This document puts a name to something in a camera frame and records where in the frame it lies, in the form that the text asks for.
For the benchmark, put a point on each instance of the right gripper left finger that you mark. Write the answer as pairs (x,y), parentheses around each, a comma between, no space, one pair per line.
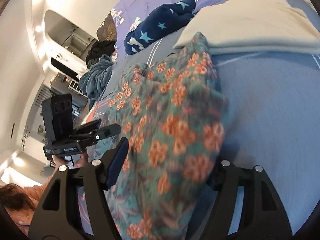
(74,205)

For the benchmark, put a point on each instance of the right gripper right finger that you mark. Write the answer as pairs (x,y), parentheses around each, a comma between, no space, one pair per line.
(263,215)

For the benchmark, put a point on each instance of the floral teal orange garment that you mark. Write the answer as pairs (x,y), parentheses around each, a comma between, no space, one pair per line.
(172,114)

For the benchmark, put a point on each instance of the person right forearm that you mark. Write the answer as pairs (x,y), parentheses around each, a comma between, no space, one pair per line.
(36,192)

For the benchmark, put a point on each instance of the black clothes pile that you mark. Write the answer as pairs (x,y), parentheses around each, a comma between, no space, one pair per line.
(99,49)

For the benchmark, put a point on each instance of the person left hand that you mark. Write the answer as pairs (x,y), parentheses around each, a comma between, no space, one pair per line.
(78,161)

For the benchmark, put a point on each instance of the person head dark hair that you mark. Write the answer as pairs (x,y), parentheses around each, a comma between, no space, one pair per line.
(18,205)

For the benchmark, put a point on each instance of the white shelf rack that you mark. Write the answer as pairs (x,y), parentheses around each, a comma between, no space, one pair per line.
(74,86)

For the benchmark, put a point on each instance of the blue-grey crumpled blanket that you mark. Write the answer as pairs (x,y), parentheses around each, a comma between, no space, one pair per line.
(95,80)

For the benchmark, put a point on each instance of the grey-blue bed sheet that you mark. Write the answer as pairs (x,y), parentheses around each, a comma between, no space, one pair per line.
(274,122)

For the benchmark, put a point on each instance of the dark patterned pillow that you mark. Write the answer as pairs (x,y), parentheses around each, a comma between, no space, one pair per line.
(107,30)

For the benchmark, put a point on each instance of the navy star fleece garment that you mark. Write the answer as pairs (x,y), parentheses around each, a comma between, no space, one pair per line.
(162,21)

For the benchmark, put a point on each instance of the cream folded garment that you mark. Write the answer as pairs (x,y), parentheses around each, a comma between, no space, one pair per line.
(241,26)

